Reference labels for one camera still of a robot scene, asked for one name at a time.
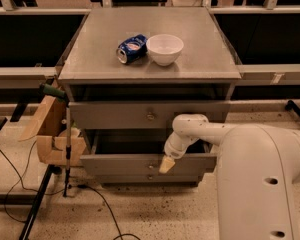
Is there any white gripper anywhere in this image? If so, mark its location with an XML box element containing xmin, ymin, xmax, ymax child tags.
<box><xmin>159</xmin><ymin>132</ymin><xmax>194</xmax><ymax>174</ymax></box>

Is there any grey drawer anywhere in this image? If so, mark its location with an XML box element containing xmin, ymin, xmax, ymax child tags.
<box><xmin>70</xmin><ymin>101</ymin><xmax>230</xmax><ymax>129</ymax></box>
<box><xmin>96</xmin><ymin>174</ymin><xmax>203</xmax><ymax>184</ymax></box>
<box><xmin>80</xmin><ymin>129</ymin><xmax>216</xmax><ymax>178</ymax></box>

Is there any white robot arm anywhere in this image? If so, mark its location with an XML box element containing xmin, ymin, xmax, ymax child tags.
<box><xmin>159</xmin><ymin>114</ymin><xmax>300</xmax><ymax>240</ymax></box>

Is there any grey bottom drawer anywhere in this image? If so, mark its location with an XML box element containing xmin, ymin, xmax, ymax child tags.
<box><xmin>96</xmin><ymin>174</ymin><xmax>203</xmax><ymax>184</ymax></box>

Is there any grey top drawer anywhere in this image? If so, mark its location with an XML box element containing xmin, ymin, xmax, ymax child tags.
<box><xmin>70</xmin><ymin>101</ymin><xmax>230</xmax><ymax>129</ymax></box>

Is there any grey drawer cabinet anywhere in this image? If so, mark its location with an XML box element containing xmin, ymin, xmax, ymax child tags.
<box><xmin>59</xmin><ymin>7</ymin><xmax>240</xmax><ymax>185</ymax></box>

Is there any white bowl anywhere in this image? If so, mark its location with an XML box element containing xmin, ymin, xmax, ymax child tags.
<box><xmin>146</xmin><ymin>34</ymin><xmax>184</xmax><ymax>66</ymax></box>

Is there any black metal stand leg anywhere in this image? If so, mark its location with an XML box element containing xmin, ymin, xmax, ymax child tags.
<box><xmin>18</xmin><ymin>165</ymin><xmax>59</xmax><ymax>240</ymax></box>

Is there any crushed blue soda can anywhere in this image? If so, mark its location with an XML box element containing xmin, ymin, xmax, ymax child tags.
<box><xmin>116</xmin><ymin>34</ymin><xmax>147</xmax><ymax>64</ymax></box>

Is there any cardboard box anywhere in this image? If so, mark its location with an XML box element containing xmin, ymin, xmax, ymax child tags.
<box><xmin>18</xmin><ymin>80</ymin><xmax>94</xmax><ymax>168</ymax></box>

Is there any black floor cable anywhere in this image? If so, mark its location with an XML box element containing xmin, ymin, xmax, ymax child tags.
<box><xmin>0</xmin><ymin>140</ymin><xmax>142</xmax><ymax>240</ymax></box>

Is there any green handled pole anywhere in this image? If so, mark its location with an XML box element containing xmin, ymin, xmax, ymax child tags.
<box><xmin>40</xmin><ymin>83</ymin><xmax>71</xmax><ymax>197</ymax></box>

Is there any metal railing frame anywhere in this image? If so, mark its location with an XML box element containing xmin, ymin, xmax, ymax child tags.
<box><xmin>0</xmin><ymin>0</ymin><xmax>300</xmax><ymax>89</ymax></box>

